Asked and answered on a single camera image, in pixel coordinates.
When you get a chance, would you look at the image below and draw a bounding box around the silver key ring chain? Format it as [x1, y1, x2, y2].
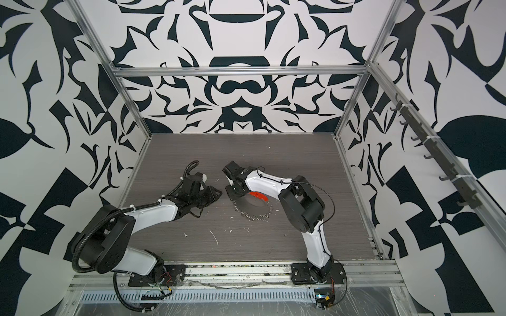
[230, 197, 275, 222]

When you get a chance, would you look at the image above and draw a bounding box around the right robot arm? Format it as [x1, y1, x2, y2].
[223, 161, 334, 284]

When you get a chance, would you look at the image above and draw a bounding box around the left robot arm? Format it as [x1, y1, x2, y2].
[71, 172, 223, 277]

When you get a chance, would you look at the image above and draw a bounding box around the right small circuit board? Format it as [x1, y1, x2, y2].
[314, 289, 335, 309]

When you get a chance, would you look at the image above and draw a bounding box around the grey hook rack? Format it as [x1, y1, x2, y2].
[391, 94, 483, 209]

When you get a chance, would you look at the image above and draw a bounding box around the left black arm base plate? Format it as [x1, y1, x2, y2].
[128, 264, 187, 287]

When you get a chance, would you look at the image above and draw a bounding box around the left black corrugated cable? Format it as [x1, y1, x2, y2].
[111, 272, 175, 313]

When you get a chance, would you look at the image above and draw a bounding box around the aluminium front rail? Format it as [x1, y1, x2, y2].
[69, 258, 406, 293]

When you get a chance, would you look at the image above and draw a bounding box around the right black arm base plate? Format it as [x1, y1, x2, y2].
[291, 260, 347, 285]

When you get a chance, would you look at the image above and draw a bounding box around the white slotted cable duct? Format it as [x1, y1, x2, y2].
[80, 288, 315, 304]

